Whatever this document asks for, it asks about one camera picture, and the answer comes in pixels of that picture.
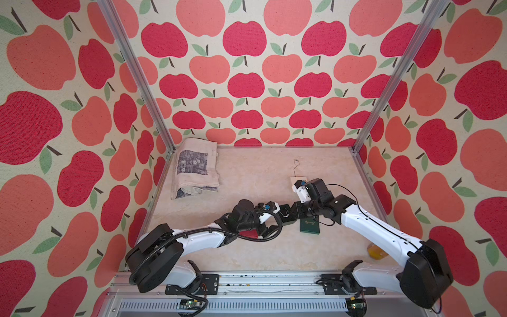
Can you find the green jewelry box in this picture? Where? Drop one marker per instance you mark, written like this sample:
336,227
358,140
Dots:
310,226

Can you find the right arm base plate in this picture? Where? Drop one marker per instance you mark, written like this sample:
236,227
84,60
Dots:
343,284

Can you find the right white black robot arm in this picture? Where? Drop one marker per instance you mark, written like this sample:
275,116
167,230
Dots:
422,272

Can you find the cream lift-off box lid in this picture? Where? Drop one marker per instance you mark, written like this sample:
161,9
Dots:
295,181

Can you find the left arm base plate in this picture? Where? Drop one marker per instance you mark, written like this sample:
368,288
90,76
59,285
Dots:
195,284

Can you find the left aluminium frame post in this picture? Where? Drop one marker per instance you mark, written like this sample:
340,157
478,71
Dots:
114,22

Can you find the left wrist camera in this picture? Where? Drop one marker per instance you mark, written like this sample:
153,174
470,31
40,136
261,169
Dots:
271,207

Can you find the aluminium frame post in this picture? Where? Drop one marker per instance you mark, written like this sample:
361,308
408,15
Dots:
429,19
114,22

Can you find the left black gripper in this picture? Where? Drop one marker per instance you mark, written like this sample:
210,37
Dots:
264,230

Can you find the right aluminium frame post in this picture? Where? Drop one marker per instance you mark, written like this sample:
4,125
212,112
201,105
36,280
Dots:
429,19

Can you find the red jewelry box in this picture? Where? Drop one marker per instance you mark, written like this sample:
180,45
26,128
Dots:
249,234

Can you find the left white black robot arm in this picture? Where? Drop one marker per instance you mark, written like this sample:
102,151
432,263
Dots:
155,259

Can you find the orange soda can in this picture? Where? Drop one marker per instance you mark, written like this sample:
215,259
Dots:
376,252

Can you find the folded beige patterned cloth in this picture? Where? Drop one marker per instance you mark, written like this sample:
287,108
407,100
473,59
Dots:
194,168

